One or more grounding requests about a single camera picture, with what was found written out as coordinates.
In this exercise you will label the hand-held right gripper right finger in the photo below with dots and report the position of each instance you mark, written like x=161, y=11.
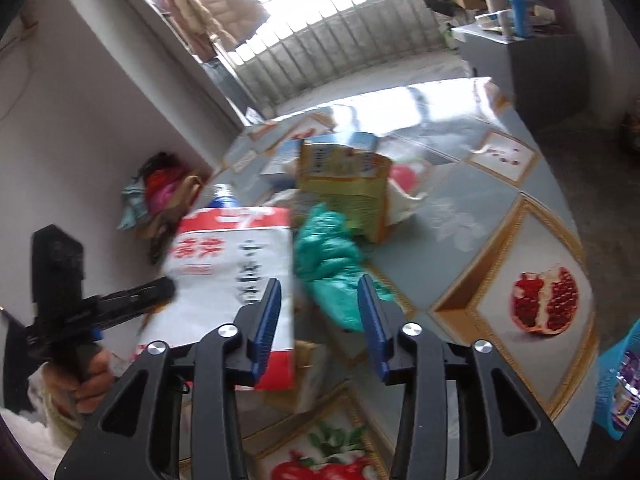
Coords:
x=372, y=325

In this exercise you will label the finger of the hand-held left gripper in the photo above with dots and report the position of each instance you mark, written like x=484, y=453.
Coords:
x=140, y=297

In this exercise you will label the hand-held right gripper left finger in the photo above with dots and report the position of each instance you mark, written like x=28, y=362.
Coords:
x=262, y=325

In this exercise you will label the white bag red print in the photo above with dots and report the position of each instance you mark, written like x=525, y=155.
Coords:
x=220, y=270

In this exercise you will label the green plastic bag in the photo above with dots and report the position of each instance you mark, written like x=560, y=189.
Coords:
x=330, y=260

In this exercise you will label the yellow paper bag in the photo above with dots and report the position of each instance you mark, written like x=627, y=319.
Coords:
x=345, y=185

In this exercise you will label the blue plastic basket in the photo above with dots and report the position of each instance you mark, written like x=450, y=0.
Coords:
x=607, y=390

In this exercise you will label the purple wrapper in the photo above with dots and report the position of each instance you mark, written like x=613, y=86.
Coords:
x=627, y=390

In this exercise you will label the person's left forearm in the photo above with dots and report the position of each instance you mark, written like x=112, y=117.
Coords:
x=30, y=440

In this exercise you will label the person's left hand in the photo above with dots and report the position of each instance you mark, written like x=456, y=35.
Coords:
x=97, y=380

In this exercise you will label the clear plastic water bottle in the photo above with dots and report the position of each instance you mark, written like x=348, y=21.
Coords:
x=224, y=197

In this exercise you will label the blue white box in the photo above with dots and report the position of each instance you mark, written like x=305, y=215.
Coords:
x=285, y=160

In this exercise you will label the metal window railing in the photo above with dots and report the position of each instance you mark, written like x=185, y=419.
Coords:
x=340, y=45

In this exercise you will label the grey cabinet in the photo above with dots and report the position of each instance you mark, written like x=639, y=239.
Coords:
x=525, y=75

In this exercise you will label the beige padded jacket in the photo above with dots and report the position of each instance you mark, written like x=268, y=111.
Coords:
x=215, y=5

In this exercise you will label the blue bottle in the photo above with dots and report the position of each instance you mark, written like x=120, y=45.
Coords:
x=519, y=12

